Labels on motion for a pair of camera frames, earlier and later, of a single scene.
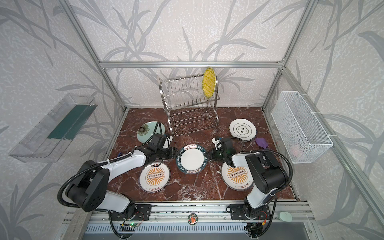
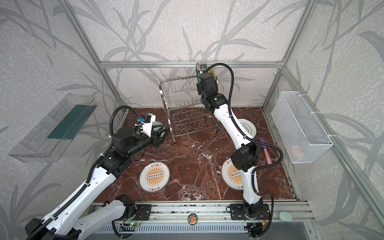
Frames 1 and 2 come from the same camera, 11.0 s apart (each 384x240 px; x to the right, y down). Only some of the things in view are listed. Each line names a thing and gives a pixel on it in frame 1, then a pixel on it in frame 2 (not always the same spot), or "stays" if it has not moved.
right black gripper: (217, 153) to (202, 73)
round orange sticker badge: (192, 219) stays
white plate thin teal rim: (243, 129) stays
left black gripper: (172, 152) to (156, 138)
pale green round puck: (285, 216) stays
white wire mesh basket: (304, 137) stays
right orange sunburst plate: (237, 178) stays
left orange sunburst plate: (154, 177) stays
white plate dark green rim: (191, 159) to (198, 69)
